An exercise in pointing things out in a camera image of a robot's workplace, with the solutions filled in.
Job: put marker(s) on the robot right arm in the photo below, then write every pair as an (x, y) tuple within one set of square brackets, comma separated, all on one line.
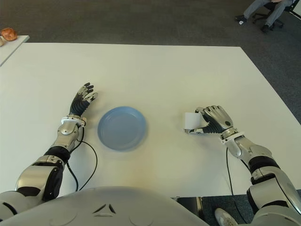
[(244, 146)]

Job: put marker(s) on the office chair base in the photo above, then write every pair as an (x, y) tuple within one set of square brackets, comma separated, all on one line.
[(258, 16)]

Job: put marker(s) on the white side table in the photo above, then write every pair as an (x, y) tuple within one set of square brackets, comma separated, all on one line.
[(11, 47)]

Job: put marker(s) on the white panel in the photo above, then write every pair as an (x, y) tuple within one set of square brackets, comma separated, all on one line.
[(296, 9)]

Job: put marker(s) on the seated person in jeans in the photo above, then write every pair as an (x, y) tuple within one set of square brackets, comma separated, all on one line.
[(252, 8)]

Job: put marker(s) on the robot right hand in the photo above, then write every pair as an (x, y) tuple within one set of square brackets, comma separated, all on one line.
[(218, 117)]

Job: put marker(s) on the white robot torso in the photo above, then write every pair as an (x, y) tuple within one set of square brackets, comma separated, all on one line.
[(113, 207)]

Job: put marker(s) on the brown round bread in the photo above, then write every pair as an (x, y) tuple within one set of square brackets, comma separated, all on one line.
[(9, 34)]

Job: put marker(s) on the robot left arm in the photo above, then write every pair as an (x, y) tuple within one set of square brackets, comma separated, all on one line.
[(67, 130)]

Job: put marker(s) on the blue plate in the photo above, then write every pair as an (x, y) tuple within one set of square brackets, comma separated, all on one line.
[(122, 128)]

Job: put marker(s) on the white charger block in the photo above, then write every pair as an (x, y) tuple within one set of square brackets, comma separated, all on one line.
[(192, 120)]

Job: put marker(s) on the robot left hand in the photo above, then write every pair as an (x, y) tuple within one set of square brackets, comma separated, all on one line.
[(79, 104)]

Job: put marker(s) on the white shoe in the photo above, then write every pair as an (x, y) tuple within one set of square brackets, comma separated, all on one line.
[(224, 217)]

